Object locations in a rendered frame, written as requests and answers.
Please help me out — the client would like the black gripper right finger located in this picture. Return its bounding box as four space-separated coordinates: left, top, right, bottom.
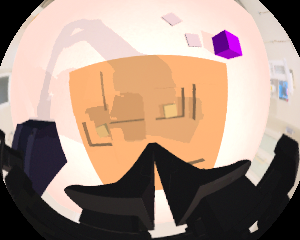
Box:
153 141 251 227

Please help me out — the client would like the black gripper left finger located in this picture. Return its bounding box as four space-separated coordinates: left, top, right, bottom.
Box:
63 143 155 231

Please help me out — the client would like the purple cube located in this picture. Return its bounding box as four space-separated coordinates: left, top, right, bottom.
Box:
213 29 242 60

